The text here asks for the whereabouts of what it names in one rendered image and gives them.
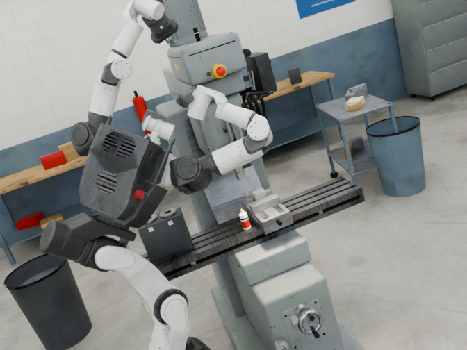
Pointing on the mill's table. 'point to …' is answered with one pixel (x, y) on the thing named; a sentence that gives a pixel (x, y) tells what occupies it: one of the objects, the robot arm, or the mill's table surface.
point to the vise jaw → (264, 203)
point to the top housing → (206, 57)
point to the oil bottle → (244, 220)
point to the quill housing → (217, 139)
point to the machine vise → (268, 215)
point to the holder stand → (165, 234)
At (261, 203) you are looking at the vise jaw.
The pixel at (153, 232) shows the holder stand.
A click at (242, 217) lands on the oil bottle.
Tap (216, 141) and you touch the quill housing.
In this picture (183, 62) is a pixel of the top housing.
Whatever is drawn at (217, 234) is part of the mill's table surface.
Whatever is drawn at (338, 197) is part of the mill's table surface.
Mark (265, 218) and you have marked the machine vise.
